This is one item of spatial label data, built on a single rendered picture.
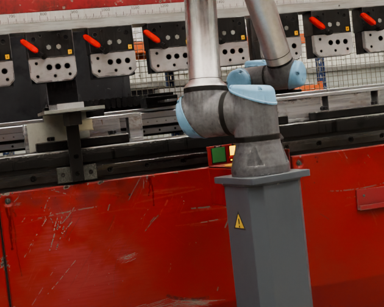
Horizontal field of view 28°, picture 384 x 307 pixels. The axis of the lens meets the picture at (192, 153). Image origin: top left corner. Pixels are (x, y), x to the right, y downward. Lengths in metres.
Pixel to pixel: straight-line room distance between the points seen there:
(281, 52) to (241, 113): 0.28
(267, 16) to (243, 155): 0.39
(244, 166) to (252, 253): 0.22
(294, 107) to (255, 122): 0.86
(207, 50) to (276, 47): 0.21
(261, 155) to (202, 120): 0.18
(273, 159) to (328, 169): 0.78
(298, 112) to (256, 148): 0.87
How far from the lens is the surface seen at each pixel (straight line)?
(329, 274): 2.71
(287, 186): 1.92
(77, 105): 2.48
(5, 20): 2.54
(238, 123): 1.92
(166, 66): 2.59
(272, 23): 2.08
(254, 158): 1.91
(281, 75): 2.15
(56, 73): 2.53
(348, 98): 2.84
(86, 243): 2.45
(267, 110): 1.92
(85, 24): 2.56
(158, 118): 2.86
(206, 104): 1.96
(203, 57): 2.00
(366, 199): 2.74
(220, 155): 2.37
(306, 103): 2.77
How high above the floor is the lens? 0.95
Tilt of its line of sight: 3 degrees down
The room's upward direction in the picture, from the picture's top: 6 degrees counter-clockwise
